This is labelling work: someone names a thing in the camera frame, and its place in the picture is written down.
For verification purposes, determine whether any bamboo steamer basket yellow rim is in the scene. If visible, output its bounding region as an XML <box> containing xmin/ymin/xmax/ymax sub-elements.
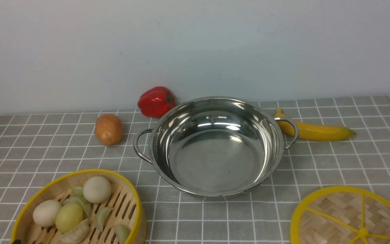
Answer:
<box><xmin>11</xmin><ymin>169</ymin><xmax>147</xmax><ymax>244</ymax></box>

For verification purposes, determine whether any woven bamboo steamer lid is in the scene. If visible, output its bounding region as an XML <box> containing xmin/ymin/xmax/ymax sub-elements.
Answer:
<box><xmin>289</xmin><ymin>186</ymin><xmax>390</xmax><ymax>244</ymax></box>

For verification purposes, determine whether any stainless steel pot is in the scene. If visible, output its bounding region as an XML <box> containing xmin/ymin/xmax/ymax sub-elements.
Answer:
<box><xmin>133</xmin><ymin>96</ymin><xmax>299</xmax><ymax>199</ymax></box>

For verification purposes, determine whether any red bell pepper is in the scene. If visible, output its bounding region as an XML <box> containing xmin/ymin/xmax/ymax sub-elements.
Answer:
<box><xmin>137</xmin><ymin>86</ymin><xmax>176</xmax><ymax>118</ymax></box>

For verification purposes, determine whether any brown potato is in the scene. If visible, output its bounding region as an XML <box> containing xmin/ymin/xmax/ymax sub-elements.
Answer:
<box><xmin>95</xmin><ymin>114</ymin><xmax>123</xmax><ymax>146</ymax></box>

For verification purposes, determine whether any yellow banana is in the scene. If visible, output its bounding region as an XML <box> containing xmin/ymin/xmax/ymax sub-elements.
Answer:
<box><xmin>275</xmin><ymin>108</ymin><xmax>356</xmax><ymax>141</ymax></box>

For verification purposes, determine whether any white round bun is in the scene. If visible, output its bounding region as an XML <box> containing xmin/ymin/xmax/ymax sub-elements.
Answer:
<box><xmin>83</xmin><ymin>176</ymin><xmax>112</xmax><ymax>204</ymax></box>

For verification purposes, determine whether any pale green dumpling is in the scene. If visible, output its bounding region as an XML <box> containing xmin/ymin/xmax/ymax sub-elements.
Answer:
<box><xmin>113</xmin><ymin>224</ymin><xmax>131</xmax><ymax>244</ymax></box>

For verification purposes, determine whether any yellow-green round bun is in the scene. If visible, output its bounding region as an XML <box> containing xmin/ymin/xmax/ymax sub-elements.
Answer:
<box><xmin>55</xmin><ymin>203</ymin><xmax>84</xmax><ymax>234</ymax></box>

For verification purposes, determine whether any white dumpling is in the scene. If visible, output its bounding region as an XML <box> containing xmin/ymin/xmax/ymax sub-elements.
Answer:
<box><xmin>59</xmin><ymin>218</ymin><xmax>90</xmax><ymax>244</ymax></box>

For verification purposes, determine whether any white bun left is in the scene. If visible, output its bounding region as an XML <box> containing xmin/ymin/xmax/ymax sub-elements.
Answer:
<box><xmin>32</xmin><ymin>200</ymin><xmax>62</xmax><ymax>227</ymax></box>

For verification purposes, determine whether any grey checked tablecloth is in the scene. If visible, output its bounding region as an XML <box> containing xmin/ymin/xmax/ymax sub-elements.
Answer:
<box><xmin>0</xmin><ymin>95</ymin><xmax>390</xmax><ymax>243</ymax></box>

